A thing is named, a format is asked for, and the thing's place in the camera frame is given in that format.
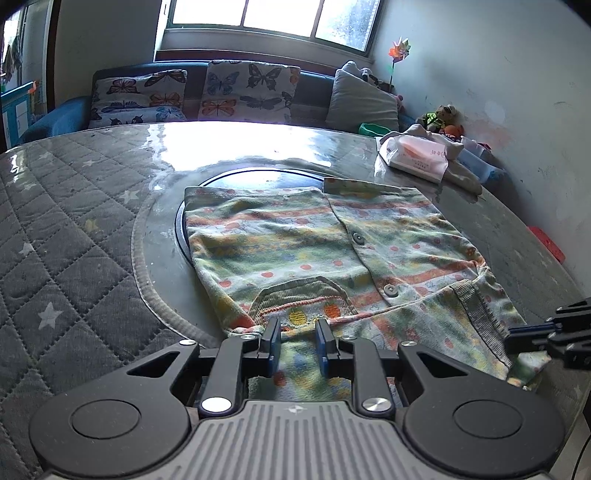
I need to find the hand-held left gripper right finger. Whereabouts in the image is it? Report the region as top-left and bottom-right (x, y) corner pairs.
(315, 318), (467, 416)

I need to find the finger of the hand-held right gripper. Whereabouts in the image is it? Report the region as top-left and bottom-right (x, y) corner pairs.
(508, 299), (591, 334)
(504, 332), (591, 369)

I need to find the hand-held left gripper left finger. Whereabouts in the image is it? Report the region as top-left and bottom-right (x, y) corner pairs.
(122, 316), (283, 415)

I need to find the green patterned baby shirt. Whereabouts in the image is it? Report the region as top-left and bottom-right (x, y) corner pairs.
(183, 178), (552, 402)

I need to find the red plastic stool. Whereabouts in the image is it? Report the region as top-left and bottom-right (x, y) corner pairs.
(526, 225), (566, 264)

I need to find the round black induction cooktop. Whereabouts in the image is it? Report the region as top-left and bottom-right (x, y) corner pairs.
(174, 167), (326, 266)

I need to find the cream cloth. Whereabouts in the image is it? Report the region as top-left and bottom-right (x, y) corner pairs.
(392, 124), (483, 197)

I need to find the clear plastic storage box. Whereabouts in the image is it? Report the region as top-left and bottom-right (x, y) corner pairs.
(457, 136), (506, 183)

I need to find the pink white tissue pack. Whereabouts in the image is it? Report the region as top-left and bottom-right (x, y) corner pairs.
(378, 131), (455, 183)

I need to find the brown plush bear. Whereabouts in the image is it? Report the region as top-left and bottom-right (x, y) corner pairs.
(422, 105), (458, 132)

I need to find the grey pillow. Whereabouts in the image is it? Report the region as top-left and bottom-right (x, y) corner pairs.
(325, 60), (400, 132)

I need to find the large butterfly print cushion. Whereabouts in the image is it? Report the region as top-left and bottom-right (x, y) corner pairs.
(198, 60), (301, 124)

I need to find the blue sofa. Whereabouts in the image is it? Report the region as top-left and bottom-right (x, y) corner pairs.
(18, 60), (416, 144)

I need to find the long butterfly print cushion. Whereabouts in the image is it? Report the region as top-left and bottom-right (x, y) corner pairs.
(88, 69), (188, 130)

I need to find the colourful pinwheel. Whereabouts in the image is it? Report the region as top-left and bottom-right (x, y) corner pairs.
(387, 39), (411, 90)

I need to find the window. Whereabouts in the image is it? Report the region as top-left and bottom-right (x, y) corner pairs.
(159, 0), (384, 56)

